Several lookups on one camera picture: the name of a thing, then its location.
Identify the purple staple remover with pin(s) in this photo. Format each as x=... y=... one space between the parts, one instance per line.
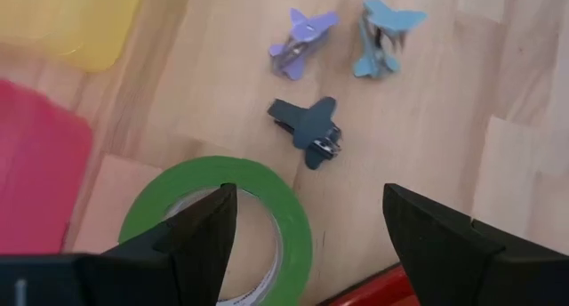
x=306 y=30

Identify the light blue staple remover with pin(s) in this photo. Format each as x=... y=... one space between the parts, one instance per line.
x=391 y=19

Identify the dark grey staple remover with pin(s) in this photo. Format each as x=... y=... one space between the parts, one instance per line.
x=311 y=126

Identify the red stapler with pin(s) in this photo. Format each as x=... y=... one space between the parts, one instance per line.
x=373 y=292

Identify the green tape roll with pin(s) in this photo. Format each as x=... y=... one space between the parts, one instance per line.
x=284 y=217

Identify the yellow translucent plastic bin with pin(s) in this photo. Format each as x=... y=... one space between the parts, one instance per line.
x=66 y=21

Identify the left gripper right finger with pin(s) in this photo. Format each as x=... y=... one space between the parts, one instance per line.
x=467 y=270

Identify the pink translucent plastic bin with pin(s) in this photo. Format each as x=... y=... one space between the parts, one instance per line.
x=35 y=163

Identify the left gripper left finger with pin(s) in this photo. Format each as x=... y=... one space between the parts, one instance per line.
x=155 y=275

